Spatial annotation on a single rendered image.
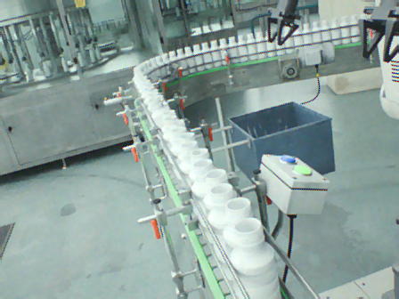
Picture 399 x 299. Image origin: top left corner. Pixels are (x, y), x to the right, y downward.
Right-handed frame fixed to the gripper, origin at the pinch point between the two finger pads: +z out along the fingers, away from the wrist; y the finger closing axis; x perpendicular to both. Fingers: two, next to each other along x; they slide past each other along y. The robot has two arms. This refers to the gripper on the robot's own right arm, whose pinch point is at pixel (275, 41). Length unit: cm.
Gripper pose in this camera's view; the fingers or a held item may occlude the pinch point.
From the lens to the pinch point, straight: 126.7
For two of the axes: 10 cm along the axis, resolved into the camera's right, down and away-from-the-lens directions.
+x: 9.2, 1.5, 3.7
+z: -2.7, 9.2, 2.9
